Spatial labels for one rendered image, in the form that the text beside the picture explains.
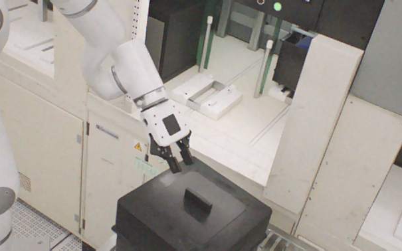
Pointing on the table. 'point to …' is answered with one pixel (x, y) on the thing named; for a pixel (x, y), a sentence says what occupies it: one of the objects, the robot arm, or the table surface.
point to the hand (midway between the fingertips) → (181, 161)
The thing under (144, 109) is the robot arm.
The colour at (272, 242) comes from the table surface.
